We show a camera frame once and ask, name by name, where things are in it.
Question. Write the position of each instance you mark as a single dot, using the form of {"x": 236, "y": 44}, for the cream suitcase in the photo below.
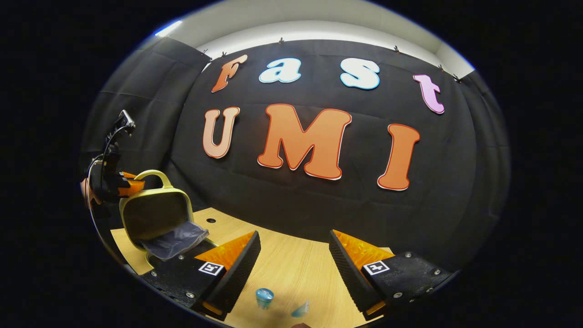
{"x": 155, "y": 214}

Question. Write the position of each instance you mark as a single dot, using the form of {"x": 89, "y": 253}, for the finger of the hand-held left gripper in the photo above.
{"x": 132, "y": 187}
{"x": 128, "y": 175}

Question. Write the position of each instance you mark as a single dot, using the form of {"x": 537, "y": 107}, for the white and blue tube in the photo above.
{"x": 301, "y": 310}

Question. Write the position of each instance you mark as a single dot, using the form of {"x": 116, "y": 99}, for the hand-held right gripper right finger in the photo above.
{"x": 348, "y": 273}

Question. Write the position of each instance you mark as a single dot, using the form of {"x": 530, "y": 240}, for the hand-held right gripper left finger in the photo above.
{"x": 239, "y": 273}

